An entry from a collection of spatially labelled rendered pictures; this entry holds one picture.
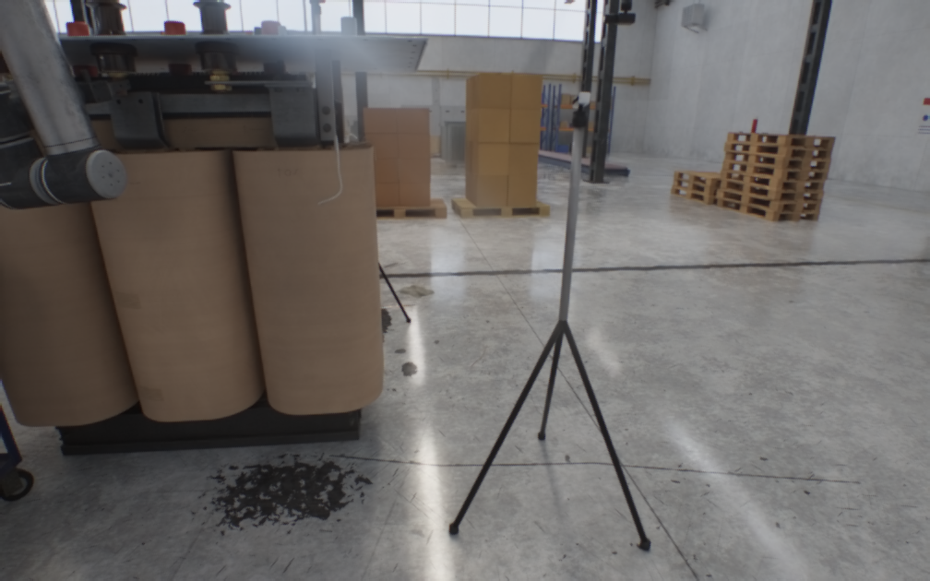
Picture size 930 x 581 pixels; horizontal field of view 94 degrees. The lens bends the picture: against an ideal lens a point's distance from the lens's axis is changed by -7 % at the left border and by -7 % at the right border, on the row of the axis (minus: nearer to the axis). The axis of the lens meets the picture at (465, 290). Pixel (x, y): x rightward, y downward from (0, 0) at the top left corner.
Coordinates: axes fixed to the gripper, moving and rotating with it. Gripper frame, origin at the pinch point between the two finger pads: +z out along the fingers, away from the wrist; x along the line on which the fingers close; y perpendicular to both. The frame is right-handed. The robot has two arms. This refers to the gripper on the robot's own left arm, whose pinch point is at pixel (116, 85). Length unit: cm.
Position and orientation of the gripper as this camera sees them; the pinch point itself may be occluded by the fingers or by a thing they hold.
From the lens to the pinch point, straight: 161.3
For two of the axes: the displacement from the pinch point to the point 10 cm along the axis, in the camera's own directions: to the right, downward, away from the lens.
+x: -9.8, -0.8, 1.9
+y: -0.3, -8.5, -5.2
